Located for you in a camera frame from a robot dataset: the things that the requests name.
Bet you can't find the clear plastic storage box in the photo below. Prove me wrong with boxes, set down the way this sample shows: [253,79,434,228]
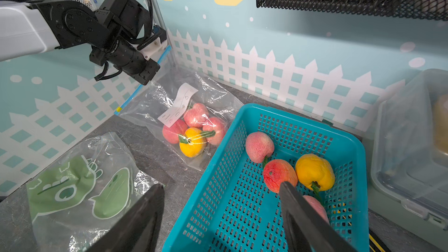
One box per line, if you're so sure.
[371,69,448,231]

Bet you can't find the yellow peach with leaf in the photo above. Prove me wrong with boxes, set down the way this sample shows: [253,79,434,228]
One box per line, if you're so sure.
[178,127,216,158]

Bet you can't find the clear blue zipper bag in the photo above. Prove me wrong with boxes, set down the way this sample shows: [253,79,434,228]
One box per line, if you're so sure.
[115,51,243,170]

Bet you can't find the red orange peach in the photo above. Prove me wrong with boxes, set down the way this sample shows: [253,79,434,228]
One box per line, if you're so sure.
[263,159,298,194]

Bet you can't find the teal plastic perforated basket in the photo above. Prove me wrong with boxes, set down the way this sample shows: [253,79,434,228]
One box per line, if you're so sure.
[163,104,369,252]

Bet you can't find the clear bag green cartoon print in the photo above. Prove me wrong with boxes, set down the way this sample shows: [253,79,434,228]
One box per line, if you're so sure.
[26,133,157,252]

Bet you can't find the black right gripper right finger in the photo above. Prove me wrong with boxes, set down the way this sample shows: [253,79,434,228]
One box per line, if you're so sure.
[279,182,355,252]

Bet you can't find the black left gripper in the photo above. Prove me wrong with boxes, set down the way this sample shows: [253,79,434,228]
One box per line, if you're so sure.
[89,40,161,85]

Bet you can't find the yellow peach at back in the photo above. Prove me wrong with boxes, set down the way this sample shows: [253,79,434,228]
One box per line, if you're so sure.
[295,154,336,194]

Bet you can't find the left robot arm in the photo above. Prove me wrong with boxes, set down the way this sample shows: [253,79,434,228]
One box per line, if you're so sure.
[1,0,168,85]

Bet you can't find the pink peach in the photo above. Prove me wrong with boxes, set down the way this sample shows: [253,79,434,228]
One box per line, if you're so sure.
[183,103,210,128]
[162,119,189,144]
[303,196,330,224]
[246,131,274,163]
[203,117,227,146]

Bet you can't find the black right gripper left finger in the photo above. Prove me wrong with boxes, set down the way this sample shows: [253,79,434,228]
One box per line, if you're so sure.
[88,184,165,252]

